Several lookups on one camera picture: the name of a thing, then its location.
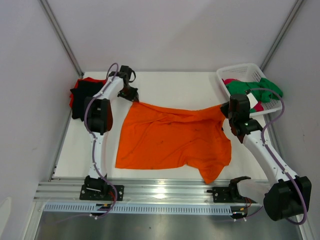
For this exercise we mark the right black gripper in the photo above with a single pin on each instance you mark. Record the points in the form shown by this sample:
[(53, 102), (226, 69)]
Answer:
[(225, 110)]

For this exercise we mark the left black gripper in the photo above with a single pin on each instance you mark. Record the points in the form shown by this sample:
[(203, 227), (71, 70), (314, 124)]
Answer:
[(133, 97)]

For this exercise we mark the orange t shirt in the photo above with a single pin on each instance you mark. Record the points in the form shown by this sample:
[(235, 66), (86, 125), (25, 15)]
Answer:
[(158, 138)]

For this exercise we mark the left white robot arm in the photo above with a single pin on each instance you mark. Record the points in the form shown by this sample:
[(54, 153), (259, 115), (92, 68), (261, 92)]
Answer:
[(98, 119)]

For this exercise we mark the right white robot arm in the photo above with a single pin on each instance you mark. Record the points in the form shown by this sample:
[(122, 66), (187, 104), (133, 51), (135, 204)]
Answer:
[(288, 196)]

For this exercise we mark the pink t shirt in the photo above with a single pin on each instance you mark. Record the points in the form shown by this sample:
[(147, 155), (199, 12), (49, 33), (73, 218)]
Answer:
[(235, 86)]

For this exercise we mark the green t shirt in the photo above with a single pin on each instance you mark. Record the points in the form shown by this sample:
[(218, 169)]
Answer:
[(267, 96)]

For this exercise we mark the white plastic basket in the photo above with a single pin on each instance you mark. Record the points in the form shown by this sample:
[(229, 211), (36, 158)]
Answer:
[(246, 72)]

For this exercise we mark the red folded t shirt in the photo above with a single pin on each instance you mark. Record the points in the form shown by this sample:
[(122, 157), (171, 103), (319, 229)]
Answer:
[(87, 80)]

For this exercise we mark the black folded t shirt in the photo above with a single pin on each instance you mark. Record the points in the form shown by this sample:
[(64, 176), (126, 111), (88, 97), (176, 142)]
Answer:
[(84, 90)]

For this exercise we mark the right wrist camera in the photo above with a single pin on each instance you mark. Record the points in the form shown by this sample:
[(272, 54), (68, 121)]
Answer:
[(252, 100)]

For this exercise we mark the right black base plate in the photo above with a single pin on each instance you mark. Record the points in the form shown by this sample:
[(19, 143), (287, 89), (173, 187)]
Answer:
[(230, 193)]

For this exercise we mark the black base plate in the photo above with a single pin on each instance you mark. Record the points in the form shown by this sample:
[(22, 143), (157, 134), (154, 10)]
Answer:
[(230, 193), (105, 192)]

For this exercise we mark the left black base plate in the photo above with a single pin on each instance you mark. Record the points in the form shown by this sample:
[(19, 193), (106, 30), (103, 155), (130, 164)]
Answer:
[(105, 192)]

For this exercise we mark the white slotted cable duct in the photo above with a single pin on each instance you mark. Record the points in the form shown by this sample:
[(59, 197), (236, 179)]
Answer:
[(121, 208)]

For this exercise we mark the aluminium mounting rail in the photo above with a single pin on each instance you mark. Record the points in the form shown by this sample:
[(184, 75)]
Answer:
[(136, 191)]

